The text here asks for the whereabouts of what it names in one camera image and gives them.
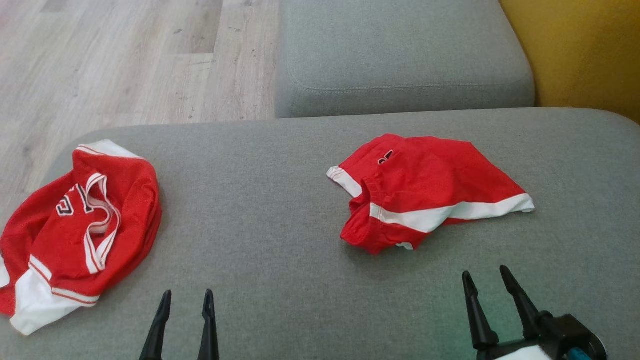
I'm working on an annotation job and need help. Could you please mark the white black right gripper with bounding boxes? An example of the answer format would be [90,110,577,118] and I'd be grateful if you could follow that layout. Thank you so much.
[461,265,608,360]

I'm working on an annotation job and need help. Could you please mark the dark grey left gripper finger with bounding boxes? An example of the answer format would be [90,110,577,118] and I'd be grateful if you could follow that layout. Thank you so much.
[197,288,221,360]
[139,290,172,360]

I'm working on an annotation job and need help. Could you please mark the red white basketball jersey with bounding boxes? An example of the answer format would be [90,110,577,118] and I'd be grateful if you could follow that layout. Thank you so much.
[0,139,163,337]

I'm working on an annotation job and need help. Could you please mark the large grey sofa ottoman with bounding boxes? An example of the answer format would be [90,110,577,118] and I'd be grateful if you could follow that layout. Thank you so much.
[0,107,640,360]

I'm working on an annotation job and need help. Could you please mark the red white basketball shorts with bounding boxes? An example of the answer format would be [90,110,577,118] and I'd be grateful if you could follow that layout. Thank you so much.
[326,133,536,256]

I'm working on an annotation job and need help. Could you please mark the yellow sofa back cushion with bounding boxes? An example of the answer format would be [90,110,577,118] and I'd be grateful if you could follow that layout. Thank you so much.
[500,0,640,125]

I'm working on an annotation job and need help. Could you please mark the grey sofa seat cushion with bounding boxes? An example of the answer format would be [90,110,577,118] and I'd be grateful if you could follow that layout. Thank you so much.
[274,0,536,119]

